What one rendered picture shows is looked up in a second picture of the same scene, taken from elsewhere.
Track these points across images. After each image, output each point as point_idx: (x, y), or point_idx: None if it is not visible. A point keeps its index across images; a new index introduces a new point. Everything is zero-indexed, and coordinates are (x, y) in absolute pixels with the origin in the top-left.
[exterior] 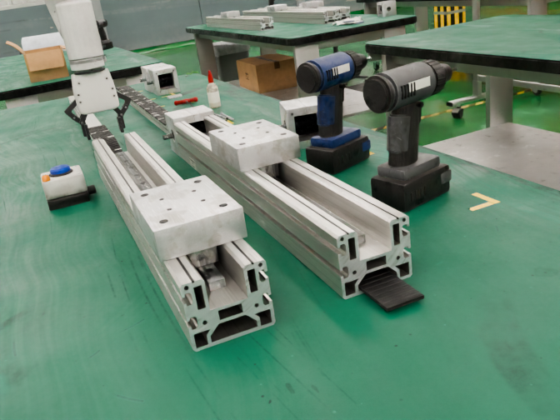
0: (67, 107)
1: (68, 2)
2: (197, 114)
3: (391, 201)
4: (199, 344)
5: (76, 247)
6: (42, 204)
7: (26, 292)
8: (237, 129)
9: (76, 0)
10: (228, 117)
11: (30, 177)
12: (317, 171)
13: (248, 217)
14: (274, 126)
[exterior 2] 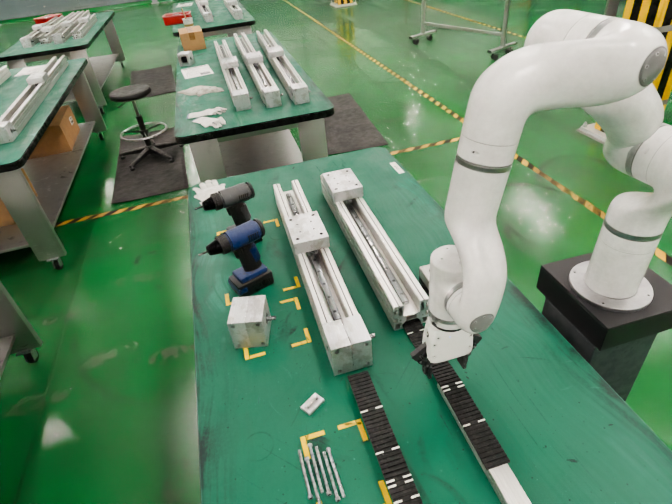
0: (477, 334)
1: (451, 245)
2: (336, 320)
3: None
4: None
5: (405, 237)
6: None
7: (413, 214)
8: (311, 233)
9: (443, 248)
10: (303, 463)
11: (507, 344)
12: (285, 213)
13: None
14: (291, 231)
